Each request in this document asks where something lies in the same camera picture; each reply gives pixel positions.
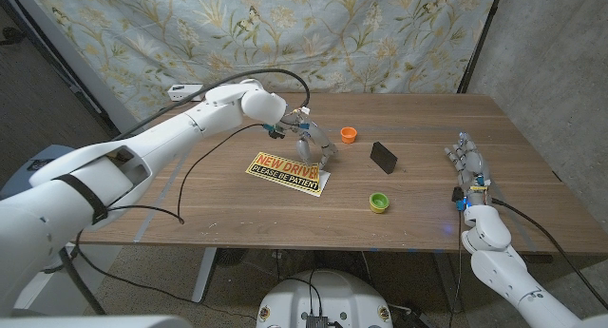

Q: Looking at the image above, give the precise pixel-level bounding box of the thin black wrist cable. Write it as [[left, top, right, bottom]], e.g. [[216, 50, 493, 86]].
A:
[[448, 211, 465, 328], [75, 123, 267, 319]]

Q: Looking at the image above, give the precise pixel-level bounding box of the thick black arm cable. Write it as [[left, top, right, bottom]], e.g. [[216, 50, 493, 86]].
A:
[[59, 68, 311, 316], [491, 198, 608, 310]]

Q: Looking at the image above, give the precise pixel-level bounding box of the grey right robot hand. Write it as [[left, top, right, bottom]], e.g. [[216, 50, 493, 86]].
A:
[[444, 131, 493, 208]]

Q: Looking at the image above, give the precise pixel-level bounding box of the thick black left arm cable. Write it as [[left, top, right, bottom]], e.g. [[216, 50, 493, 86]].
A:
[[59, 68, 311, 316]]

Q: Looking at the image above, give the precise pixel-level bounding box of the blue plastic bin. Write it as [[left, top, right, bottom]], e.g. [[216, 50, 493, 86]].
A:
[[0, 145, 91, 201]]

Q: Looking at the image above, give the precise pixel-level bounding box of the floral backdrop cloth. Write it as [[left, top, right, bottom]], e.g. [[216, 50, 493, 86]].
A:
[[26, 0, 501, 129]]

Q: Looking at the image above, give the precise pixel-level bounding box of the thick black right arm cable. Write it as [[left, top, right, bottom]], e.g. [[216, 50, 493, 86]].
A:
[[491, 198, 608, 310]]

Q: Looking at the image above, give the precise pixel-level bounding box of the white power box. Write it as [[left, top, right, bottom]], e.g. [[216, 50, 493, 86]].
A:
[[166, 84, 205, 103]]

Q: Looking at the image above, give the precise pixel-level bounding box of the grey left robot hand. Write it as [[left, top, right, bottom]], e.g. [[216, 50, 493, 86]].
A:
[[275, 109, 339, 172]]

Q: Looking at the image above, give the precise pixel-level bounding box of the thin black left wrist cable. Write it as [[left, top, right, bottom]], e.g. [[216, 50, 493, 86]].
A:
[[75, 123, 267, 319]]

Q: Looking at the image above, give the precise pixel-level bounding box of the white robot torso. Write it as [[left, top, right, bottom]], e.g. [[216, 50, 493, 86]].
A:
[[256, 269, 394, 328]]

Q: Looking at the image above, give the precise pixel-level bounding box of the grey metal table leg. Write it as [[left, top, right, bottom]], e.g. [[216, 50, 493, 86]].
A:
[[431, 251, 465, 314], [191, 246, 219, 304]]

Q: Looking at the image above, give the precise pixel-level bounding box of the black package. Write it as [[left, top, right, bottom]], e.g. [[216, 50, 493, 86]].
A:
[[370, 141, 399, 176]]

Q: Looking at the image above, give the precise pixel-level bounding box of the black torso cable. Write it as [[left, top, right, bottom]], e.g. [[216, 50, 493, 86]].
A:
[[277, 269, 324, 318]]

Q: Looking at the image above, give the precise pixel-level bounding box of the green plastic cup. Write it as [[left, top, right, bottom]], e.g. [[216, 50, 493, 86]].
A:
[[369, 192, 390, 215]]

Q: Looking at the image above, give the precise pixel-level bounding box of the yellow new driver bumper sticker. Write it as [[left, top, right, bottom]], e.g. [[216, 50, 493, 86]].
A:
[[245, 151, 324, 198]]

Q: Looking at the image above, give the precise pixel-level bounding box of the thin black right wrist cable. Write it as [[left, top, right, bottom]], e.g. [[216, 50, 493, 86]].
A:
[[448, 211, 465, 328]]

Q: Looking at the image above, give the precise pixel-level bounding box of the black backdrop pole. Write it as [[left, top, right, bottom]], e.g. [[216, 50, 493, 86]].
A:
[[456, 0, 505, 94]]

